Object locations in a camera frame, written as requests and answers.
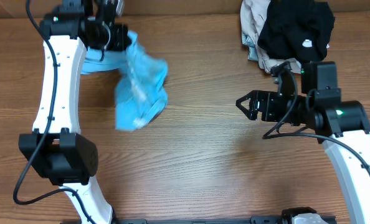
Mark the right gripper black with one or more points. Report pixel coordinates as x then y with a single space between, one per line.
269 98

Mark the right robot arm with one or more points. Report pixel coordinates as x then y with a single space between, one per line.
314 109

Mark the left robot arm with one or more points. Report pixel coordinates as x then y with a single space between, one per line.
75 32

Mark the light blue t-shirt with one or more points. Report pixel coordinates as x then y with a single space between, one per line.
139 95

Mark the beige garment in pile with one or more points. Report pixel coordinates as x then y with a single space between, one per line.
253 14

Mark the black garment on pile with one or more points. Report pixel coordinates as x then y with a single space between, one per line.
297 29

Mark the light denim garment in pile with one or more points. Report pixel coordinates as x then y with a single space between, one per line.
251 43

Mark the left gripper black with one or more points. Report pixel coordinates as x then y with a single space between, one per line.
123 40

